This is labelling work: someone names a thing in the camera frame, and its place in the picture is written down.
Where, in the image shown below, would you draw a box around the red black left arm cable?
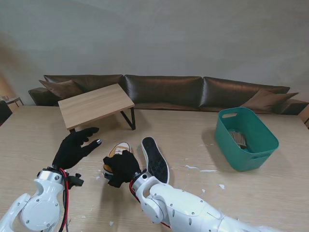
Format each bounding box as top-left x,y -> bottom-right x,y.
58,168 -> 71,232

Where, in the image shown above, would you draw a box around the dark chair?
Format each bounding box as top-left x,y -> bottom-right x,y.
0,100 -> 13,128

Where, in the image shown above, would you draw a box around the red black right arm cable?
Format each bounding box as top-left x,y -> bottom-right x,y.
129,180 -> 171,228

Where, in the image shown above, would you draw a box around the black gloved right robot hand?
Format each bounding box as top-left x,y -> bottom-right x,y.
103,151 -> 142,188

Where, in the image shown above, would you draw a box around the brown leather sofa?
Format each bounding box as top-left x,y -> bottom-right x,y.
28,74 -> 309,116

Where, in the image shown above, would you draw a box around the yellow canvas sneaker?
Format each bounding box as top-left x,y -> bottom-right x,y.
102,142 -> 134,180
141,137 -> 170,184

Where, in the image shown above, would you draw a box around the green plastic basin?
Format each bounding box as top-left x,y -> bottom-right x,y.
214,107 -> 280,172

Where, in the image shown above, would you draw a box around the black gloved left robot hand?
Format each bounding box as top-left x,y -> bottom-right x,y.
52,127 -> 103,170

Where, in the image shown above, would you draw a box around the small wooden side table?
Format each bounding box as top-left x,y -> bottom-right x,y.
0,95 -> 25,109

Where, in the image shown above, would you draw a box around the brown sofa cushion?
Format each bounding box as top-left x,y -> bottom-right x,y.
241,88 -> 299,114
38,79 -> 83,99

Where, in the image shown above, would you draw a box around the red black arm cable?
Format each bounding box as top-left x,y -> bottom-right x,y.
129,180 -> 171,228
58,168 -> 71,232

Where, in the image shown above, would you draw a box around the small wooden bench black legs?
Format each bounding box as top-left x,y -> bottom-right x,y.
57,83 -> 136,133

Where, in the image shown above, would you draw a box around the white handled brown bristle brush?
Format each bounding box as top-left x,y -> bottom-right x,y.
229,131 -> 247,148

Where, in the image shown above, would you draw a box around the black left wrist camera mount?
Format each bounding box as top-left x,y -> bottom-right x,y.
67,173 -> 84,188

